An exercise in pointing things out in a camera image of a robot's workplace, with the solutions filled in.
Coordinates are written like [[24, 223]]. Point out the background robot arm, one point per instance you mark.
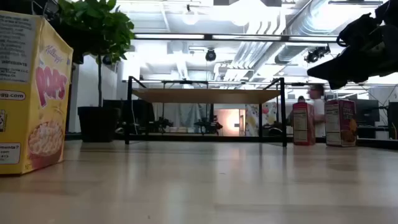
[[160, 124], [208, 126]]

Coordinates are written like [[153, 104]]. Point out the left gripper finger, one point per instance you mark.
[[78, 58]]

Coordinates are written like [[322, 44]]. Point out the colourful patterned cloth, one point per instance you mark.
[[252, 119]]

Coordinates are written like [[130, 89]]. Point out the round black ceiling speaker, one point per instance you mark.
[[106, 60], [210, 55]]

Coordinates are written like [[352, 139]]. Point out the purple Raisin Bran cereal box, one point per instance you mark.
[[345, 121]]

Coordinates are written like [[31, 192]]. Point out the green leafy plant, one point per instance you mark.
[[102, 28]]

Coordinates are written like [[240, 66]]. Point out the black computer monitor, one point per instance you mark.
[[368, 110]]

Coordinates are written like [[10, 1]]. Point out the black plant pot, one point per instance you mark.
[[98, 124]]

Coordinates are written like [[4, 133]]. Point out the person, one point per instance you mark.
[[301, 99], [319, 109]]

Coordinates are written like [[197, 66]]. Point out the long ceiling light bar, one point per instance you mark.
[[169, 36]]

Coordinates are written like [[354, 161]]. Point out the black track spotlights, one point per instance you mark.
[[317, 53]]

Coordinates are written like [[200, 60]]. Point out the red Froot Loops cereal box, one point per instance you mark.
[[308, 124]]

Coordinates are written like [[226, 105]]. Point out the white globe pendant lamp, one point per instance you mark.
[[190, 17]]

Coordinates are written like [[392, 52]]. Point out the yellow Corn Pops cereal box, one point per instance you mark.
[[46, 109]]

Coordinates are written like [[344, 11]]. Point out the white hanging cloth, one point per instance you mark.
[[183, 115]]

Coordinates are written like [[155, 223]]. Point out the wooden shelf with black frame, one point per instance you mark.
[[202, 96]]

